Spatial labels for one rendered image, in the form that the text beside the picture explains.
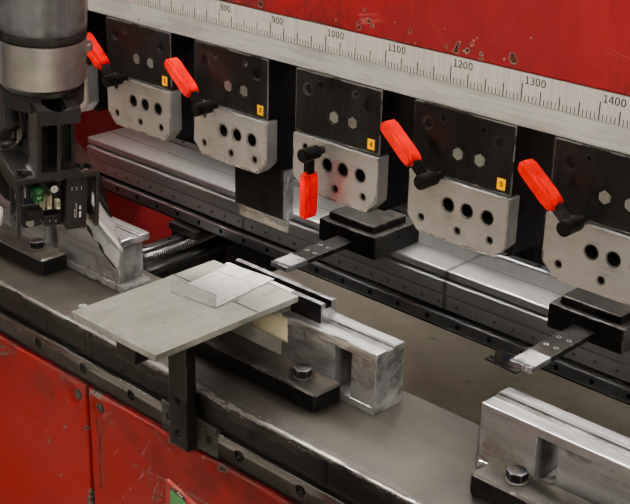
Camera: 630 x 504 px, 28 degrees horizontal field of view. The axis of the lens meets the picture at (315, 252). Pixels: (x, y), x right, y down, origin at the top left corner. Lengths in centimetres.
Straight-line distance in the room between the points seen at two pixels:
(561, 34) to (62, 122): 59
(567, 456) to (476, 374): 218
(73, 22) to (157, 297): 82
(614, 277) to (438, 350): 246
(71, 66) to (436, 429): 87
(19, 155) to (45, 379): 109
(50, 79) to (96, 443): 113
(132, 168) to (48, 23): 144
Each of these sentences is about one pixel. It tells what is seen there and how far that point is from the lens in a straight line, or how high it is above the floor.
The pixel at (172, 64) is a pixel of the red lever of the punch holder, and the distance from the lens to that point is 178.
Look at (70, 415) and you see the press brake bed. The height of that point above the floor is 69.
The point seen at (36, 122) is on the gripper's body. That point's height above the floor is 145.
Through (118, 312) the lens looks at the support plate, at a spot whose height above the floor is 100.
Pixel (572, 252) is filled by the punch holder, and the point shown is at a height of 121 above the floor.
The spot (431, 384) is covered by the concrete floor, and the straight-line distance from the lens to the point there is 365.
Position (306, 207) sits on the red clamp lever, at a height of 117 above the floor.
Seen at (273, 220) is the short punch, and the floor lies 109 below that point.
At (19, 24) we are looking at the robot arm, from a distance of 102.
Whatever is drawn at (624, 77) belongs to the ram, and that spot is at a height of 142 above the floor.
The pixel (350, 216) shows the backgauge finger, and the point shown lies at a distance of 198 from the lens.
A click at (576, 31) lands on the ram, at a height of 146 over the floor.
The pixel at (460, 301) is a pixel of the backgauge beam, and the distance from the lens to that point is 193.
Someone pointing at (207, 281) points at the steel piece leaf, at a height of 100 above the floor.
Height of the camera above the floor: 175
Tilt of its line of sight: 23 degrees down
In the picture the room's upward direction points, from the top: 1 degrees clockwise
